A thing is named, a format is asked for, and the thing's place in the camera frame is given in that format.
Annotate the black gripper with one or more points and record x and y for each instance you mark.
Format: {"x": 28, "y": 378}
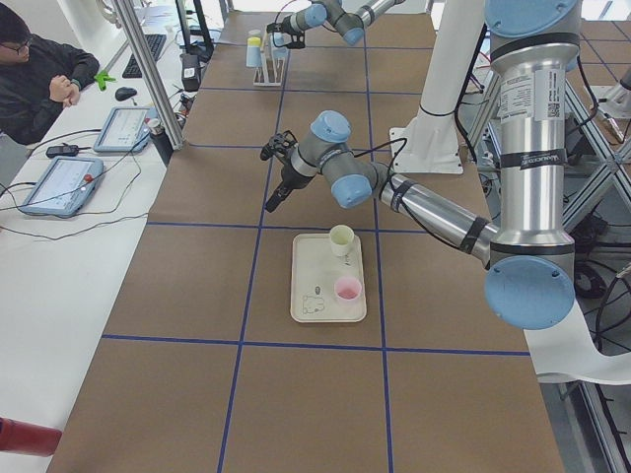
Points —
{"x": 294, "y": 178}
{"x": 286, "y": 33}

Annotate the light blue cup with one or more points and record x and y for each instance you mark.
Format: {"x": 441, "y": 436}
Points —
{"x": 279, "y": 52}
{"x": 253, "y": 55}

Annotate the white plastic cup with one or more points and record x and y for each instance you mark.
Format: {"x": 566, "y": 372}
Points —
{"x": 341, "y": 240}

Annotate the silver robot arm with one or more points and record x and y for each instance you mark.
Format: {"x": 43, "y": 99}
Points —
{"x": 527, "y": 253}
{"x": 350, "y": 26}

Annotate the pink plastic cup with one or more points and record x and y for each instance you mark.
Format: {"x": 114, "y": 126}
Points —
{"x": 347, "y": 289}

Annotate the cream plastic tray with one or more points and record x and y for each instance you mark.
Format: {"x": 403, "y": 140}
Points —
{"x": 314, "y": 270}

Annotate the black box with label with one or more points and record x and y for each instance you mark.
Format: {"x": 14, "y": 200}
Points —
{"x": 190, "y": 72}

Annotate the black thermos bottle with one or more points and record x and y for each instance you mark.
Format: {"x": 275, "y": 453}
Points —
{"x": 160, "y": 140}

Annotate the far teach pendant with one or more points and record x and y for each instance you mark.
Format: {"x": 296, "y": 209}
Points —
{"x": 125, "y": 130}

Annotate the teach pendant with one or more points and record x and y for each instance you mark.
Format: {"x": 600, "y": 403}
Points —
{"x": 65, "y": 187}
{"x": 125, "y": 130}

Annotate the black computer mouse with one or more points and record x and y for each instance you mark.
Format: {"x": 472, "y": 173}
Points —
{"x": 125, "y": 93}

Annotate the black power adapter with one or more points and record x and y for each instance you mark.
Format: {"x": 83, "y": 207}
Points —
{"x": 62, "y": 151}

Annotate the near teach pendant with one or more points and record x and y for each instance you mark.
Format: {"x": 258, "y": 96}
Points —
{"x": 65, "y": 187}

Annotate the person in black jacket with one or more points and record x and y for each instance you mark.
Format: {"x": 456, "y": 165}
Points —
{"x": 39, "y": 79}

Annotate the red bottle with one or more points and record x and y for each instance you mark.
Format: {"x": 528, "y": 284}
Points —
{"x": 30, "y": 439}

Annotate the white wire cup rack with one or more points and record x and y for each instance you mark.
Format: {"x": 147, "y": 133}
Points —
{"x": 271, "y": 72}

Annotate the aluminium frame post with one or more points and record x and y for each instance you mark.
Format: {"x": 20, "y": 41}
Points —
{"x": 125, "y": 12}

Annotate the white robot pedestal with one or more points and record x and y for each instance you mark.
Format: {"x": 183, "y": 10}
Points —
{"x": 432, "y": 143}

